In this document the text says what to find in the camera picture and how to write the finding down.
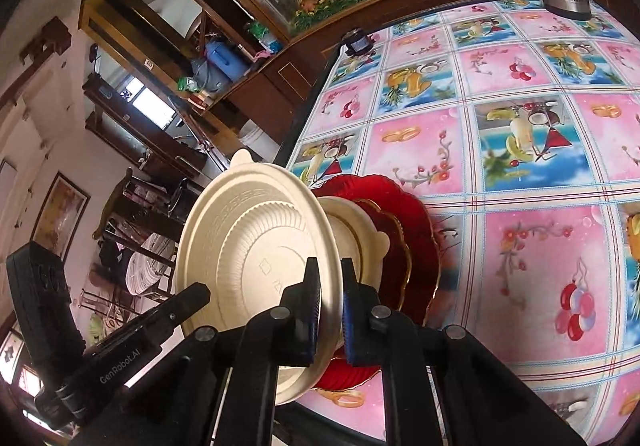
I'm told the grey-blue plastic jug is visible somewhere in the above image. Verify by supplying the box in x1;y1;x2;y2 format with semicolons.
189;58;224;93

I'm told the framed wall picture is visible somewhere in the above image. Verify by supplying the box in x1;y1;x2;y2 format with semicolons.
36;170;92;263

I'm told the beige ribbed bowl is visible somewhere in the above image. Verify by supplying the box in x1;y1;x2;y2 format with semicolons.
315;196;392;288
174;149;335;407

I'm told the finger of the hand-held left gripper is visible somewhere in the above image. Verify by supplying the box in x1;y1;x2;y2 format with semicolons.
87;282;212;362

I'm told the printed fruit tablecloth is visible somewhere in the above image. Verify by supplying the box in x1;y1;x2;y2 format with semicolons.
272;0;640;446

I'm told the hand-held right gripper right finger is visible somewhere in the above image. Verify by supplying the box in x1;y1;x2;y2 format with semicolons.
339;257;587;446

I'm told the striped seat cushion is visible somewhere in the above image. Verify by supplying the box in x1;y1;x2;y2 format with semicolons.
124;232;177;298

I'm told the blue plastic thermos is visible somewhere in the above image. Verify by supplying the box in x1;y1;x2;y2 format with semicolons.
204;39;249;80

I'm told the white plastic bucket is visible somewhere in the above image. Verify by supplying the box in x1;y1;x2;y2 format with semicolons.
238;125;282;153

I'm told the large red glass plate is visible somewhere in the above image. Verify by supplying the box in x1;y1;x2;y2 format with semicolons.
306;173;444;391

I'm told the small red glass plate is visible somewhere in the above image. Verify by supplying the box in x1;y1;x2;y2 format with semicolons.
345;197;414;314

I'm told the wooden chair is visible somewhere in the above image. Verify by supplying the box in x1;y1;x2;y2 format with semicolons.
91;166;187;299

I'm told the wooden sideboard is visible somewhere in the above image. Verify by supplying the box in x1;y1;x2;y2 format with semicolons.
200;16;351;152

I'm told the black pitcher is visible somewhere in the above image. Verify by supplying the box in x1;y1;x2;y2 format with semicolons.
166;177;204;223

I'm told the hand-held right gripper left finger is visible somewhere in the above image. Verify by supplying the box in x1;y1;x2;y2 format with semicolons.
102;257;324;446

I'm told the small black motor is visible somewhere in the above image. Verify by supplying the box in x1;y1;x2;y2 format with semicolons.
342;28;377;59

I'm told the green and white packet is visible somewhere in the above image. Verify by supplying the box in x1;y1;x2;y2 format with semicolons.
247;20;282;53

